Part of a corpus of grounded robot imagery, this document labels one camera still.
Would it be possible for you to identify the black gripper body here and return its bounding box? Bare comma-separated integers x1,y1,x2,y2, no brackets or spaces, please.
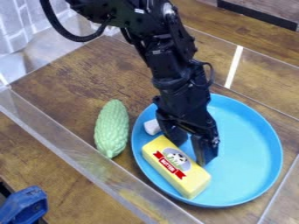
152,73,219,140

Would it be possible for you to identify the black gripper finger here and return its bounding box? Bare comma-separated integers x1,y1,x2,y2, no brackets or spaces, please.
191,135,220,166
156,114,187,146

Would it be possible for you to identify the yellow butter brick toy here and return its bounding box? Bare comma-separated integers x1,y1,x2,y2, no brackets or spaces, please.
142,135,211,200

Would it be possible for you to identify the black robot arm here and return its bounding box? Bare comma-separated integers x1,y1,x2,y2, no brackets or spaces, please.
65,0,220,165

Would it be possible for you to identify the blue round tray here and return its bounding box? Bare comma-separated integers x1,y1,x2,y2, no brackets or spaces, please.
131,94,283,207

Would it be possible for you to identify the green bitter gourd toy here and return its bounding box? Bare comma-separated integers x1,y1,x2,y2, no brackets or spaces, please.
94,100,128,158

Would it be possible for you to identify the blue clamp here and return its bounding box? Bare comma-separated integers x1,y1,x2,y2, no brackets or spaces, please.
0,185,48,224

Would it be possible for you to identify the grey checked cloth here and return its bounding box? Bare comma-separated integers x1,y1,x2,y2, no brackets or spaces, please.
0,0,115,56

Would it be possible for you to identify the clear acrylic corner bracket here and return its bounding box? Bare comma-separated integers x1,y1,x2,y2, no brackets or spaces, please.
99,24,122,37

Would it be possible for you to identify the clear acrylic enclosure wall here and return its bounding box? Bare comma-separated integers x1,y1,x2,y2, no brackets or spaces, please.
0,0,299,224

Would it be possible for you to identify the black cable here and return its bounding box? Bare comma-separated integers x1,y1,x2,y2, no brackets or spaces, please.
39,0,115,43

